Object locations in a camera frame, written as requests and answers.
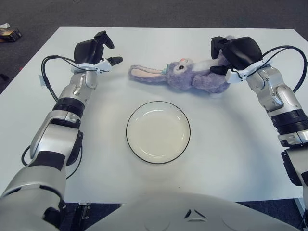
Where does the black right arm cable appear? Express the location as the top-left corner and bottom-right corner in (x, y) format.
(237, 45), (308, 92)

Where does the brown and black box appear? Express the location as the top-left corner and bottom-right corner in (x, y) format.
(0, 27), (23, 43)

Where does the white table leg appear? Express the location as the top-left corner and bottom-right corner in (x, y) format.
(295, 197), (308, 229)

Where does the purple plush bunny doll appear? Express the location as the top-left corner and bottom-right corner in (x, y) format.
(127, 35), (235, 98)

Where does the grey robot torso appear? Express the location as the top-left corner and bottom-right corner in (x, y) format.
(86, 192), (301, 231)

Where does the black metal bracket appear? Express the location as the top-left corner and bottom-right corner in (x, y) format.
(72, 202), (91, 228)

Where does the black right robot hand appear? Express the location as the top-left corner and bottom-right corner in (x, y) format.
(209, 36), (263, 76)

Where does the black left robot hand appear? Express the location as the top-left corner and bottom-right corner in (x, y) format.
(73, 30), (124, 68)

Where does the white plate with black rim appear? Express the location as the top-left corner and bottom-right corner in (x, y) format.
(126, 101), (192, 166)

